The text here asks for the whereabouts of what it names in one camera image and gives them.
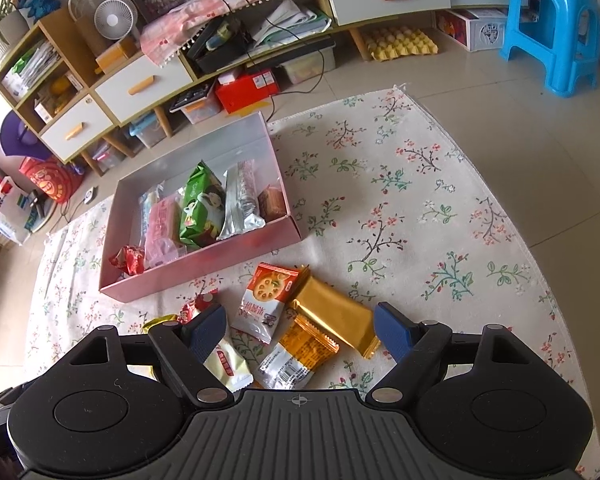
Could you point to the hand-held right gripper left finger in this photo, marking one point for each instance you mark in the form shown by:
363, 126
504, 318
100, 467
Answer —
207, 332

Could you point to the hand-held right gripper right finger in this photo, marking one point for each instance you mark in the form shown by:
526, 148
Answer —
392, 332

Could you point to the red white candy packet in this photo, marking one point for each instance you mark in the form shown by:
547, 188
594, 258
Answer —
197, 307

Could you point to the white red-label snack packet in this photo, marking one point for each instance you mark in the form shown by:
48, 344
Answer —
227, 365

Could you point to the yellow snack packet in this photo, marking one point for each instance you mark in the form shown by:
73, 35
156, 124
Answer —
161, 322

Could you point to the gold snack packet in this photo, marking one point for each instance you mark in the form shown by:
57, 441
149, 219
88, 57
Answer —
337, 312

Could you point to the orange white cracker packet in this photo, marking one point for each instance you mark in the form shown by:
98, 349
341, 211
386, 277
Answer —
265, 300

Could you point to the orange clear snack packet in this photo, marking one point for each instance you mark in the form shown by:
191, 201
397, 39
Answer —
295, 355

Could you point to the small red snack packet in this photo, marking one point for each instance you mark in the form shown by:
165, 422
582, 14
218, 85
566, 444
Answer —
128, 260

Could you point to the pink translucent snack packet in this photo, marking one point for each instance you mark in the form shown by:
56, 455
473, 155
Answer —
164, 232

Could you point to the green snack packet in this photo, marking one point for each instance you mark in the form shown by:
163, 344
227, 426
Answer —
200, 210

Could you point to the silver red-print snack packet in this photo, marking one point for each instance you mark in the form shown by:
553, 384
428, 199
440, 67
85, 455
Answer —
240, 200

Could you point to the brown cookie packet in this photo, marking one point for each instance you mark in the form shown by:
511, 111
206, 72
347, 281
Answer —
271, 203

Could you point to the pink cardboard box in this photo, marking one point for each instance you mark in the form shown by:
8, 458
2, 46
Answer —
215, 150

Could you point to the white paper bag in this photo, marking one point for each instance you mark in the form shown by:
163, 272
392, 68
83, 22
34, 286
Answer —
17, 210

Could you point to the clear bin blue lid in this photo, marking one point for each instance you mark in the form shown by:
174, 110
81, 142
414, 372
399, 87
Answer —
148, 131

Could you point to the red gift bag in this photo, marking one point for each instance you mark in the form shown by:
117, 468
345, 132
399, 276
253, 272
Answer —
50, 180

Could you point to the clear storage bin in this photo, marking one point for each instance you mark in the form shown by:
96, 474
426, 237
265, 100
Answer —
310, 65
197, 105

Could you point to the red cardboard box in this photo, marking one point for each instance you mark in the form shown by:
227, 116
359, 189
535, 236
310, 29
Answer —
245, 92

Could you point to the purple hat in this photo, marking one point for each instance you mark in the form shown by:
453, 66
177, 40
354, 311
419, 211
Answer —
20, 135

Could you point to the black tray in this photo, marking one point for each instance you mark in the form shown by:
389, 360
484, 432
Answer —
217, 47

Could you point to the yellow egg tray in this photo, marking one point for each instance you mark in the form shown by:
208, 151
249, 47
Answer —
400, 42

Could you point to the orange small box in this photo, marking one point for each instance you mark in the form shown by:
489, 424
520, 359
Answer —
116, 55

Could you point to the wooden shelf cabinet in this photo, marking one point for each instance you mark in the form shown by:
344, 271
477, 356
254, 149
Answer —
45, 85

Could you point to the white box blue print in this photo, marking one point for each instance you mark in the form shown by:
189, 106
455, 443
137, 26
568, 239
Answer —
475, 30

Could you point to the pink printed cloth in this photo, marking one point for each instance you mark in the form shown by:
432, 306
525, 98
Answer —
195, 15

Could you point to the white desk fan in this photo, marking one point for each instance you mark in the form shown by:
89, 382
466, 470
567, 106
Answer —
114, 19

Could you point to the blue plastic stool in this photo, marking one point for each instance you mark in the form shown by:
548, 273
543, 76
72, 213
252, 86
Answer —
550, 25

